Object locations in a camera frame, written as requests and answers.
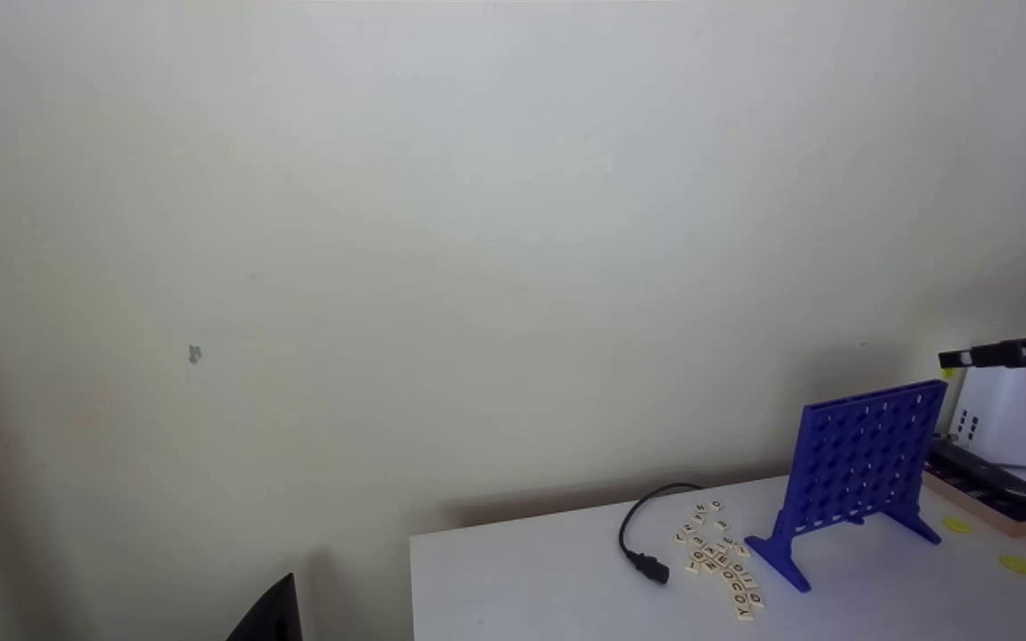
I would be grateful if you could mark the yellow round chip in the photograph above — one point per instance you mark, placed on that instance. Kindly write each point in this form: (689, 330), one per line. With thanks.
(957, 524)
(1018, 563)
(954, 377)

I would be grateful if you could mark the blue gameboard with holes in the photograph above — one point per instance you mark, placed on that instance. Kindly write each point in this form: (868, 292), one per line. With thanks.
(857, 457)

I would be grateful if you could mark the white perforated speaker box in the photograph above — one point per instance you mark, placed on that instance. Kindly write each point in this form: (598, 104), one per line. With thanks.
(1018, 413)

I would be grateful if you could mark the black remote control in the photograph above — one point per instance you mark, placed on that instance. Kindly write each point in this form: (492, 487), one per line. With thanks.
(990, 468)

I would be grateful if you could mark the cream letter tiles pile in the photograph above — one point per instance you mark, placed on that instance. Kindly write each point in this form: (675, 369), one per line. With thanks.
(720, 556)

